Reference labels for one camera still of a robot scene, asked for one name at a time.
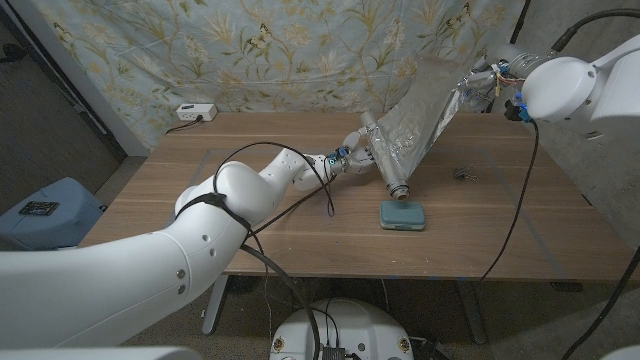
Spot grey table leg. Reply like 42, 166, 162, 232
201, 274, 231, 335
455, 279, 489, 345

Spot black ribbed round object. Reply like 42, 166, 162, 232
228, 274, 261, 297

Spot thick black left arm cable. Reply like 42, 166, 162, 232
239, 169, 339, 360

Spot white power strip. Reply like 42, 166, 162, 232
175, 102, 219, 122

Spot blue storage bin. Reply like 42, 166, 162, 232
0, 176, 106, 251

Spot teal sponge block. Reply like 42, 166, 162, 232
379, 200, 427, 232

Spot aluminum foil roll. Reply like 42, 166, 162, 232
367, 55, 469, 201

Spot black round knob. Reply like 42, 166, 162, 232
0, 42, 29, 64

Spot black power strip cord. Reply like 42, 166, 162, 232
164, 115, 205, 135

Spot floral backdrop cloth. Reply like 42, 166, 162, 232
29, 0, 526, 151

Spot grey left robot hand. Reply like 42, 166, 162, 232
325, 110, 381, 176

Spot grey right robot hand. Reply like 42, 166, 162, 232
457, 42, 551, 111

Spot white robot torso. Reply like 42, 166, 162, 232
269, 298, 415, 360

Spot black arm strap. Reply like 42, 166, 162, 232
174, 192, 251, 231

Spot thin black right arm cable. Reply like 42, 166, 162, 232
479, 118, 541, 282

